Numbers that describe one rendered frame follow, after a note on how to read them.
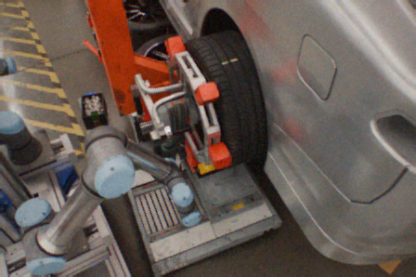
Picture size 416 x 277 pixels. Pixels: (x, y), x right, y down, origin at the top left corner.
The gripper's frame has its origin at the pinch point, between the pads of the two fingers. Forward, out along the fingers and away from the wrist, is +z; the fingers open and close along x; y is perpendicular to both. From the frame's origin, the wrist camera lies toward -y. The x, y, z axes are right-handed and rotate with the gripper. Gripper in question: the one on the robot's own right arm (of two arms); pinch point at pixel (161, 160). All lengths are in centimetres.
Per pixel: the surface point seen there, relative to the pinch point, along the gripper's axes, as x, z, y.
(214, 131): -23.5, -6.0, 13.9
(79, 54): 10, 218, -83
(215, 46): -37, 21, 36
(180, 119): -11.4, 2.3, 19.0
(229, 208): -37, -2, -68
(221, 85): -30.5, 2.8, 30.5
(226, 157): -24.5, -15.1, 5.8
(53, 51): 32, 234, -84
